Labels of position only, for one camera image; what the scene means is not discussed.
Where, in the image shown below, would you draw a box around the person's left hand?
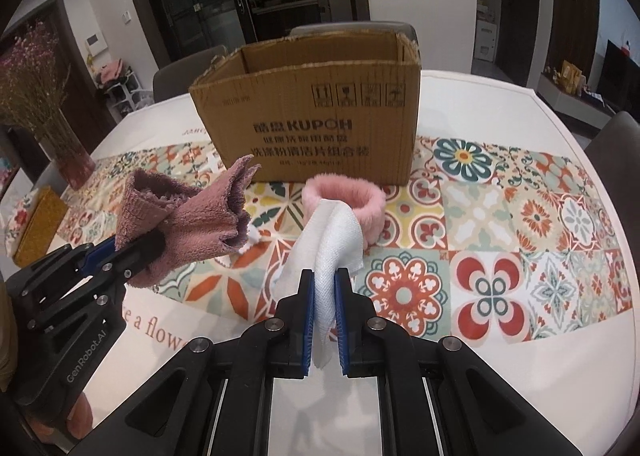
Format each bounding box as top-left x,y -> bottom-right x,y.
64,397 -> 94,443

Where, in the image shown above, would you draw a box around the pink fluffy headband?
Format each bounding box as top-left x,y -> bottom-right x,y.
301,175 -> 386,249

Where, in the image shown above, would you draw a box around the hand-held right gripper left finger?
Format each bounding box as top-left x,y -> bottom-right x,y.
65,270 -> 317,456

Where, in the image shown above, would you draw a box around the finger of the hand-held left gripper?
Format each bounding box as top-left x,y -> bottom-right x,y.
7,238 -> 119,297
25,230 -> 167,337

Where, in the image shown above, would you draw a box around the white drawer cabinet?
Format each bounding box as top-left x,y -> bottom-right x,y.
472,18 -> 499,62

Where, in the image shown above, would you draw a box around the yellow woven tissue box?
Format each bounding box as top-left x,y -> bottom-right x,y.
5,186 -> 69,268

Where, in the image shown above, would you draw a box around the white shoe rack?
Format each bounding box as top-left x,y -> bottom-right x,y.
99,60 -> 151,119

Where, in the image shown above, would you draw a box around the vase with dried pink flowers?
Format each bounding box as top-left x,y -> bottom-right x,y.
0,0 -> 101,171

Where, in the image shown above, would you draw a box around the white television cabinet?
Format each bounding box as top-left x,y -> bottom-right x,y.
537,70 -> 621,129

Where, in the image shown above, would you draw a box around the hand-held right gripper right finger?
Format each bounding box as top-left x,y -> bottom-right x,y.
334,267 -> 588,456

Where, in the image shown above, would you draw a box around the dark wooden door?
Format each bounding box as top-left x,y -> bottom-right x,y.
500,0 -> 551,87

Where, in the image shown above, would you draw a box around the pink towel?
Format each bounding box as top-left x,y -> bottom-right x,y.
114,156 -> 263,289

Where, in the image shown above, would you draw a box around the yellow packets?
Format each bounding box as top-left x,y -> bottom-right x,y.
560,60 -> 586,97

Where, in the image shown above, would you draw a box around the black television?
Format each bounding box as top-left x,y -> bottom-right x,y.
602,40 -> 640,112

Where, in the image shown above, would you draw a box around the glass vase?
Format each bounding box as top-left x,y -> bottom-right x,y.
35,108 -> 97,192

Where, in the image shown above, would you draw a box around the grey dining chair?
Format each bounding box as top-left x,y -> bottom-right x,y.
152,46 -> 231,104
582,110 -> 640,187
290,20 -> 416,44

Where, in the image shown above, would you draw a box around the white cloth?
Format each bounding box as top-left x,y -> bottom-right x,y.
272,198 -> 366,371

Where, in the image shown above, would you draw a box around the brown cardboard box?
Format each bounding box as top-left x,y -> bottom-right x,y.
189,27 -> 422,187

